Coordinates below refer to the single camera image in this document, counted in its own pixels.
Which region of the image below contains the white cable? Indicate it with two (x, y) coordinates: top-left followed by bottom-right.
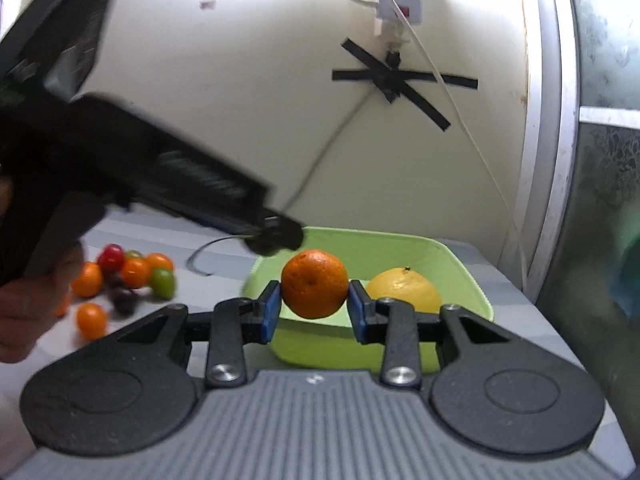
(332, 0), (528, 291)

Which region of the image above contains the green plastic basket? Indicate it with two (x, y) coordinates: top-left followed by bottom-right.
(242, 225), (497, 375)

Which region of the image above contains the frosted glass door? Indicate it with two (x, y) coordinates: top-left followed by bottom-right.
(530, 0), (639, 446)

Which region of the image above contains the grey cable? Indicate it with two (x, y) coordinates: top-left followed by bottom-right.
(186, 89), (381, 276)

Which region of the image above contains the black tape cross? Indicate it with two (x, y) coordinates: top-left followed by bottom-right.
(332, 39), (451, 131)

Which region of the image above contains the orange cherry tomato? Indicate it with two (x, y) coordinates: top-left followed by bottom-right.
(119, 258), (152, 289)

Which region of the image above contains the orange mandarin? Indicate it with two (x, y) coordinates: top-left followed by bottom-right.
(280, 249), (349, 320)

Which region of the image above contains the yellow lemon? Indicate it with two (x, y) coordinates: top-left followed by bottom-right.
(366, 266), (442, 314)

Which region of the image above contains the red cherry tomato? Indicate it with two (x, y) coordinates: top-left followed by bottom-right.
(96, 244), (126, 275)

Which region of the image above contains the dark purple grape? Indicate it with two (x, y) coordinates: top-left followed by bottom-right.
(110, 288), (139, 316)

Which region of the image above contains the left hand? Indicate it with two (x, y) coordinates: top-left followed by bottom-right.
(0, 242), (85, 364)

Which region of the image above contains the small orange kumquat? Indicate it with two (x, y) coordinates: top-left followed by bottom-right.
(70, 261), (103, 298)
(75, 302), (108, 340)

